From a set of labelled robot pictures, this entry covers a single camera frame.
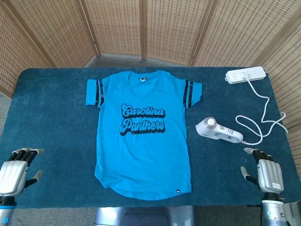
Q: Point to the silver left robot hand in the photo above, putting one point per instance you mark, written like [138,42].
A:
[13,175]

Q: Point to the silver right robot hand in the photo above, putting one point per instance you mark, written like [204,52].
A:
[270,175]

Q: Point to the blue Carolina Panthers shirt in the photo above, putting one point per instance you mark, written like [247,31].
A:
[143,160]

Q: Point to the white power strip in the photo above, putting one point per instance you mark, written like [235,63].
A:
[237,78]

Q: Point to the white handheld steam iron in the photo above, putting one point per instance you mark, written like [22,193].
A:
[207,131]

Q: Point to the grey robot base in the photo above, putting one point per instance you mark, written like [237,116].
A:
[141,216]

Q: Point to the woven wooden folding screen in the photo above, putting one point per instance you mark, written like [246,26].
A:
[117,26]

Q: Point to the dark teal table cloth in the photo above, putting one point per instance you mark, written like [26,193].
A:
[51,122]

